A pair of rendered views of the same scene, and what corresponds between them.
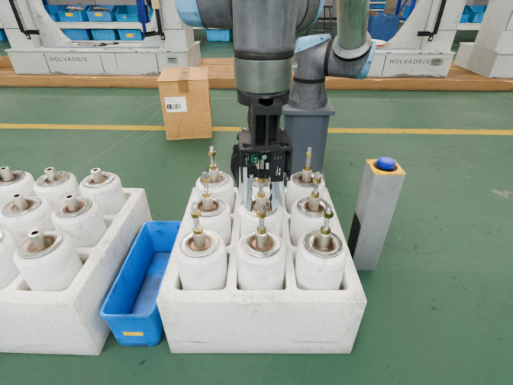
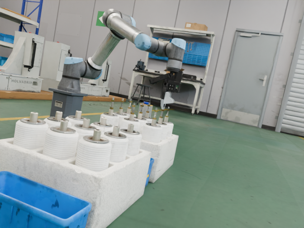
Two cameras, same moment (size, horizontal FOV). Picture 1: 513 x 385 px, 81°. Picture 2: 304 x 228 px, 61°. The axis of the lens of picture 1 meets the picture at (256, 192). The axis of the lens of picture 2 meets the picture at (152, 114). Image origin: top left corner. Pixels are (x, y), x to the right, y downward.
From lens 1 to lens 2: 1.33 m
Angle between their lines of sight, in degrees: 73
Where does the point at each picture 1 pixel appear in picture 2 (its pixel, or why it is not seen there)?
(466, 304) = not seen: hidden behind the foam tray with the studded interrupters
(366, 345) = not seen: hidden behind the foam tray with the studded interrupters
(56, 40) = not seen: outside the picture
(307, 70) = (77, 73)
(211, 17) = (152, 48)
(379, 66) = (5, 83)
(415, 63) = (25, 83)
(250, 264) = (166, 127)
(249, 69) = (180, 63)
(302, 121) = (76, 99)
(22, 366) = (134, 211)
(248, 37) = (181, 56)
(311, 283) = (169, 134)
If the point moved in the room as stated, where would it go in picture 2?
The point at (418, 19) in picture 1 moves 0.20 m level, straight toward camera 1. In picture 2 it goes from (18, 58) to (25, 59)
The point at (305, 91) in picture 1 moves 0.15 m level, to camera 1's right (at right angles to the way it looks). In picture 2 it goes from (76, 83) to (88, 85)
